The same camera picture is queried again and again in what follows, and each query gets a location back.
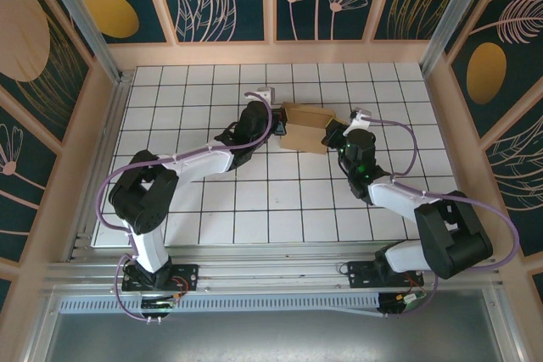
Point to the brown cardboard box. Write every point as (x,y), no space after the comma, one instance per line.
(305,133)

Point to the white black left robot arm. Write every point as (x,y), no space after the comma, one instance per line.
(142,196)

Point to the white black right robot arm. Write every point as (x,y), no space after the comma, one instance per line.
(454,235)

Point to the panel yellow oval pink feathers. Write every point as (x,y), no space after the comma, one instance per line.
(485,74)

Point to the green circuit board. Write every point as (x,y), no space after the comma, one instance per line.
(409,299)

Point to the panel pink feathers gold lines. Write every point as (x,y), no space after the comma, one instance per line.
(522,175)

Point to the panel yellow oval pink leaf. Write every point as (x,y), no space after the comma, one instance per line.
(110,14)

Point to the grey metal panel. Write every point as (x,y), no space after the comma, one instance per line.
(271,336)

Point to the panel large pale circle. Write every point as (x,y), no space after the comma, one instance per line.
(25,40)

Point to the panel single pink flower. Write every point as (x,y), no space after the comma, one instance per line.
(21,192)

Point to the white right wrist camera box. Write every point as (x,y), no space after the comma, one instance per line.
(360,121)

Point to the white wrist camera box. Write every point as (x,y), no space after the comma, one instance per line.
(360,121)
(266,93)

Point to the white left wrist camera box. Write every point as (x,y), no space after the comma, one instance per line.
(266,93)

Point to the narrow aluminium extrusion rail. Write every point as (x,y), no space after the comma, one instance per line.
(271,248)

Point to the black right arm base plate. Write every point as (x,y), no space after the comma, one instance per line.
(360,275)

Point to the aluminium side rail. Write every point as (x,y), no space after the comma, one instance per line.
(112,124)

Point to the wide aluminium extrusion rail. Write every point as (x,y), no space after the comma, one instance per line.
(271,277)

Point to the aluminium corner post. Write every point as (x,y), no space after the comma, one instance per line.
(82,18)
(453,18)

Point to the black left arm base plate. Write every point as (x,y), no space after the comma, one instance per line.
(186,273)

